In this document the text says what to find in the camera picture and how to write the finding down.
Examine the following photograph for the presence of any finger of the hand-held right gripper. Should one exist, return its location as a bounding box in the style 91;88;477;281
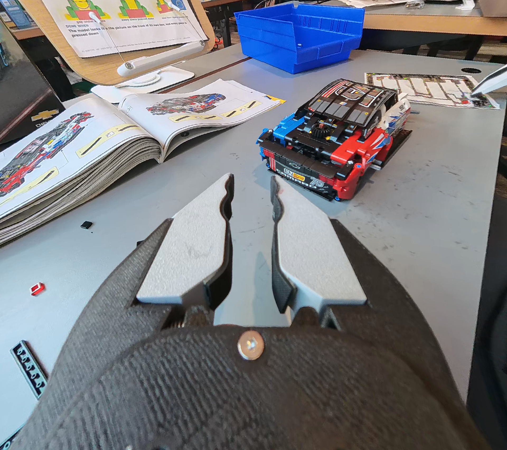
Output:
472;64;507;94
471;76;507;97

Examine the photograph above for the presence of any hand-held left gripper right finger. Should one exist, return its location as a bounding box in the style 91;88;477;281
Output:
271;176;367;324

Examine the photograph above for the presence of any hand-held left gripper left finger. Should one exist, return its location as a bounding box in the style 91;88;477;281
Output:
137;174;234;310

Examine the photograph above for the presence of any holographic sticker sheet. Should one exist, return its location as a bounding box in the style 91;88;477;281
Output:
364;72;500;110

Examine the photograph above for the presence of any toy brick race car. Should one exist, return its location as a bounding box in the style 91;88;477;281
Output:
257;79;413;202

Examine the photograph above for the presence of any open instruction booklet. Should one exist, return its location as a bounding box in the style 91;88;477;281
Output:
0;79;287;246

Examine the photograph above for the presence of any blue plastic bin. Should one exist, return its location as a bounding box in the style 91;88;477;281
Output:
234;3;365;74

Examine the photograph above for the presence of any person's black clothing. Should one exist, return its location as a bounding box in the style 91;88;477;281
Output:
467;268;507;450

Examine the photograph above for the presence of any black toy set box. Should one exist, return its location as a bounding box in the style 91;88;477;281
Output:
0;18;66;143

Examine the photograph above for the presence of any wooden book stand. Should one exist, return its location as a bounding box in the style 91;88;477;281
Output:
0;0;216;87

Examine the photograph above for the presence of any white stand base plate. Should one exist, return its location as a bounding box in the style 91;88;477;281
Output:
91;65;197;104

